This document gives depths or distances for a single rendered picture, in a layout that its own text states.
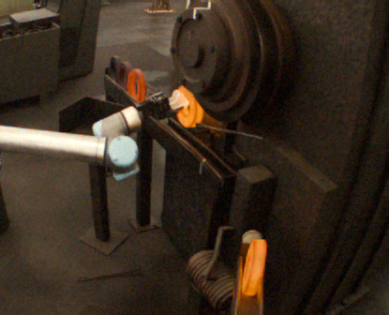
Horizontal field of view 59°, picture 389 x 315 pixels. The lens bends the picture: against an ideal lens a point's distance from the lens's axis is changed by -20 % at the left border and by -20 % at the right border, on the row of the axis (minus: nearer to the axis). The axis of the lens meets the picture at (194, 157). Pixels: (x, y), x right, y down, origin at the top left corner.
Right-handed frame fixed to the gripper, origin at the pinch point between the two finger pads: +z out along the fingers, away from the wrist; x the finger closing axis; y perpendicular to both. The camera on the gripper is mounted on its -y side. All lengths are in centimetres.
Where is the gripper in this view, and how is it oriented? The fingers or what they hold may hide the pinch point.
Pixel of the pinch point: (188, 100)
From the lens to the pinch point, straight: 153.5
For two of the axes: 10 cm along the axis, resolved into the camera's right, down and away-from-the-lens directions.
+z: 8.7, -4.0, 2.8
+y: -1.6, -7.7, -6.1
